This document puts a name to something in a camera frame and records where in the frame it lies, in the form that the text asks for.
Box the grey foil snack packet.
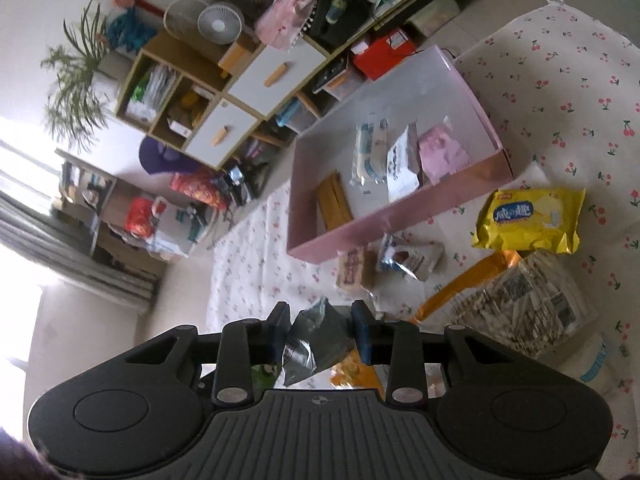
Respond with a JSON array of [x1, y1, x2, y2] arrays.
[[282, 297, 355, 387]]

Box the orange silver snack bag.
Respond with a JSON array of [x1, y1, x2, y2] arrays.
[[330, 250, 522, 396]]

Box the clear bag striped sticks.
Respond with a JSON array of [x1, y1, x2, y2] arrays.
[[445, 249, 597, 359]]

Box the white blue snack packet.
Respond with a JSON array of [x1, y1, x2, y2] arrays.
[[350, 118, 388, 186]]

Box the beige biscuit packet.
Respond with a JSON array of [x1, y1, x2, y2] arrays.
[[336, 247, 376, 292]]

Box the blue white date packet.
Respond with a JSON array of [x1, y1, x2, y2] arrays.
[[378, 234, 444, 282]]

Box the brown wafer snack packet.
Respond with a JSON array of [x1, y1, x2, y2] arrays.
[[316, 170, 354, 232]]

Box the white shopping bag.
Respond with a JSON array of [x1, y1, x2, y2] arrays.
[[146, 196, 218, 261]]

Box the red cylindrical snack tin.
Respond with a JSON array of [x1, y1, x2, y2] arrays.
[[170, 166, 230, 211]]

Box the pink snack packet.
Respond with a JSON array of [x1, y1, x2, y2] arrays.
[[418, 117, 471, 185]]

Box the pink cardboard box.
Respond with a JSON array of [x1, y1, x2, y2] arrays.
[[286, 46, 514, 263]]

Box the yellow cracker packet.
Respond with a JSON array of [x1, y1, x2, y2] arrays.
[[472, 188, 586, 255]]

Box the purple round cushion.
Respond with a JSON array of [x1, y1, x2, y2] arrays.
[[138, 136, 202, 176]]

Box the clear storage bin blue lid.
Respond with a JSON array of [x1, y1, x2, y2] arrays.
[[274, 98, 318, 133]]

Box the clear storage bin black lid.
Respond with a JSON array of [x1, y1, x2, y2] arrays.
[[312, 55, 367, 101]]

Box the red cardboard box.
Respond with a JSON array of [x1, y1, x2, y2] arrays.
[[352, 28, 418, 80]]

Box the wooden white tv cabinet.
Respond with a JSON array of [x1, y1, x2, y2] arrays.
[[115, 0, 420, 168]]

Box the green potted plant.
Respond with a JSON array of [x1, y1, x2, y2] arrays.
[[40, 1, 108, 151]]

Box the pink cloth on cabinet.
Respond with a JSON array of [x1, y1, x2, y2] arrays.
[[254, 0, 316, 51]]

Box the white desk fan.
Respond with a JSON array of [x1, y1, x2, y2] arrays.
[[196, 2, 244, 46]]

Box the cherry print white cloth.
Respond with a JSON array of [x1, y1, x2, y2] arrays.
[[205, 0, 640, 441]]

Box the grey storage bin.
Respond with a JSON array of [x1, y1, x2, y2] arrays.
[[407, 0, 461, 38]]

